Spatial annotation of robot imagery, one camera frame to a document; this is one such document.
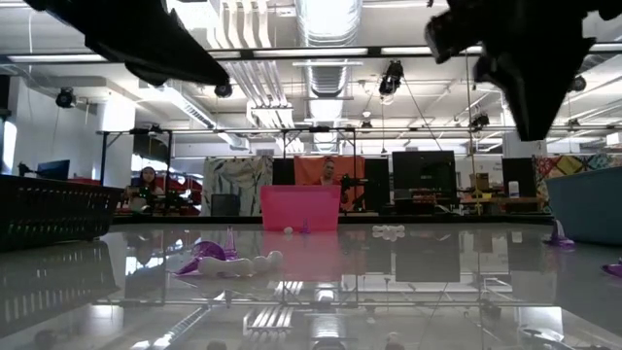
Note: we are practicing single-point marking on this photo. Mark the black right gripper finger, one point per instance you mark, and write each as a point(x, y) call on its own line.
point(554, 82)
point(520, 87)

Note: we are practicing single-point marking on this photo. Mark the silver round air duct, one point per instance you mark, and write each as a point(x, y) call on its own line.
point(602, 60)
point(330, 29)

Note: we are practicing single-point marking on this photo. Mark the small black monitor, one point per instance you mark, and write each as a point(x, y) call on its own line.
point(518, 176)
point(53, 170)

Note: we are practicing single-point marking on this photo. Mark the black speaker box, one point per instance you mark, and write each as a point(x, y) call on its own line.
point(225, 205)

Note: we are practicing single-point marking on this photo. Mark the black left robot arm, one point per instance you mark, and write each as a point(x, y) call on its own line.
point(146, 39)

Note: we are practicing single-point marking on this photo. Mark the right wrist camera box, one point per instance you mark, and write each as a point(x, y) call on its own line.
point(447, 39)

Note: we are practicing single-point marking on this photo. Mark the white building column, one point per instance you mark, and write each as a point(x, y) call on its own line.
point(510, 148)

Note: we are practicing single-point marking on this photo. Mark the person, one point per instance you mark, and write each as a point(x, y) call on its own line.
point(148, 180)
point(329, 172)

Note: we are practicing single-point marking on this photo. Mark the white rectangular air duct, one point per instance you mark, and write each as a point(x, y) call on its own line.
point(194, 114)

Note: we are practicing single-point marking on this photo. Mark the black ceiling camera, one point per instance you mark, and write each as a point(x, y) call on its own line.
point(223, 90)
point(391, 78)
point(578, 83)
point(64, 97)
point(479, 120)

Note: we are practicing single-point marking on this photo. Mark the large black monitor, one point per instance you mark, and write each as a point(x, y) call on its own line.
point(424, 172)

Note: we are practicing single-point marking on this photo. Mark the pink plastic bin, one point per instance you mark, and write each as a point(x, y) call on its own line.
point(301, 206)

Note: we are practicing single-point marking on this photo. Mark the brown cardboard box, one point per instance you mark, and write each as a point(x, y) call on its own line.
point(481, 181)

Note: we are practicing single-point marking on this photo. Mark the overhead beam with light strips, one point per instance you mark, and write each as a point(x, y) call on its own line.
point(316, 51)

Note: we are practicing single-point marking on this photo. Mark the white bottle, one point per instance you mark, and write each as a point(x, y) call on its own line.
point(513, 189)

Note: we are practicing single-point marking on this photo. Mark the black divider panel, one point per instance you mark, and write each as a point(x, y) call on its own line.
point(376, 185)
point(283, 171)

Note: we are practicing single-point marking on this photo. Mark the floral patterned panel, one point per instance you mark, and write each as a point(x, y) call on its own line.
point(238, 185)

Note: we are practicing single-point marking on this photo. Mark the colourful patchwork quilt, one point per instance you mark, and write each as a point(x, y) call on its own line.
point(568, 167)

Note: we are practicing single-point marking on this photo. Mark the black background robot arm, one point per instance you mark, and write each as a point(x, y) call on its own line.
point(352, 187)
point(165, 199)

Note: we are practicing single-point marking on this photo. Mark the orange cloth panel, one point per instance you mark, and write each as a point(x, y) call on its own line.
point(306, 170)

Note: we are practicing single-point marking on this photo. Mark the black mesh basket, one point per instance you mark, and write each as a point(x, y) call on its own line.
point(48, 214)

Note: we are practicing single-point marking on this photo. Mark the blue plastic bin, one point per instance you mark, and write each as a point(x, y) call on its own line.
point(588, 204)

